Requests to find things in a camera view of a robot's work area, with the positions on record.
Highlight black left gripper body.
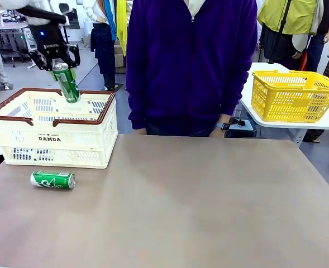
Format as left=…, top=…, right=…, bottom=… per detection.
left=27, top=22, right=69, bottom=56

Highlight green drink can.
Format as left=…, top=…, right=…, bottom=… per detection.
left=51, top=61, right=82, bottom=104
left=30, top=170, right=77, bottom=190

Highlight purple sleeved left forearm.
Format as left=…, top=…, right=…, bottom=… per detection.
left=217, top=89, right=247, bottom=124

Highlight purple sleeved right forearm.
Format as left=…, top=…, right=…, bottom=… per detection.
left=127, top=94, right=148, bottom=131

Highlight cream basket with brown rim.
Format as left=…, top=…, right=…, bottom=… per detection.
left=0, top=87, right=119, bottom=170

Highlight yellow plastic shopping basket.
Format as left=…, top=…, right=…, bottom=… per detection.
left=251, top=69, right=329, bottom=123

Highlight person's left hand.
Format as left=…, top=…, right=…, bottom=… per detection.
left=208, top=127, right=226, bottom=138

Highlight mannequin in dark clothes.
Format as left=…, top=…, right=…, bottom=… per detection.
left=83, top=0, right=117, bottom=92

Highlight black office chair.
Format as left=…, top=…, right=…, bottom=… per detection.
left=58, top=2, right=79, bottom=30

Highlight stacked cardboard boxes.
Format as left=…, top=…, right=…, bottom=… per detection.
left=113, top=40, right=127, bottom=74

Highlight yellow hanging cloth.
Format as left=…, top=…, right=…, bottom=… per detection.
left=116, top=0, right=128, bottom=42

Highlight person in purple hoodie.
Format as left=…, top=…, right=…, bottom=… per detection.
left=125, top=0, right=259, bottom=137

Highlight black handheld device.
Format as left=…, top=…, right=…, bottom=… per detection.
left=228, top=117, right=247, bottom=128

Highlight black tripod pole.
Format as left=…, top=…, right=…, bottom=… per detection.
left=267, top=0, right=292, bottom=65

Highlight person in yellow-green vest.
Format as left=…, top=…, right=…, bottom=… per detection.
left=256, top=0, right=326, bottom=70

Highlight white side table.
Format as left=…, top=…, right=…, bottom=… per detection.
left=238, top=61, right=329, bottom=149

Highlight person in black top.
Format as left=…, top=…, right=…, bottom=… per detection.
left=306, top=0, right=329, bottom=74

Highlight black frame workbench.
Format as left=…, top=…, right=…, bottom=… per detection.
left=0, top=26, right=35, bottom=68

